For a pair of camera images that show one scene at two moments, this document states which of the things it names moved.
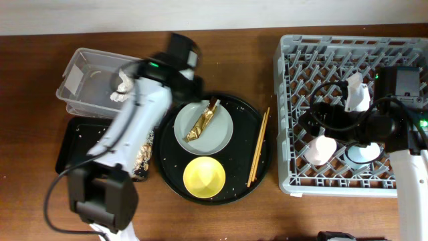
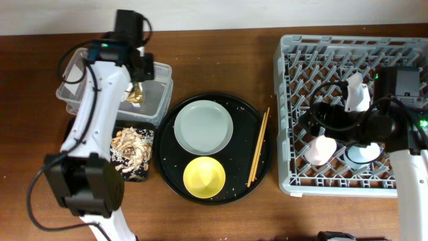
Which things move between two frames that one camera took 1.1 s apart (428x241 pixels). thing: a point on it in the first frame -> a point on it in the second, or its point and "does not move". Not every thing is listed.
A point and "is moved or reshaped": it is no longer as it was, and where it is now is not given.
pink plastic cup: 320,150 does not move
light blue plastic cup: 358,156 does not move
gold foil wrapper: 204,117 is moved or reshaped
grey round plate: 215,136 does not move
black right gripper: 334,113 does not move
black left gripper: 195,90 -> 150,72
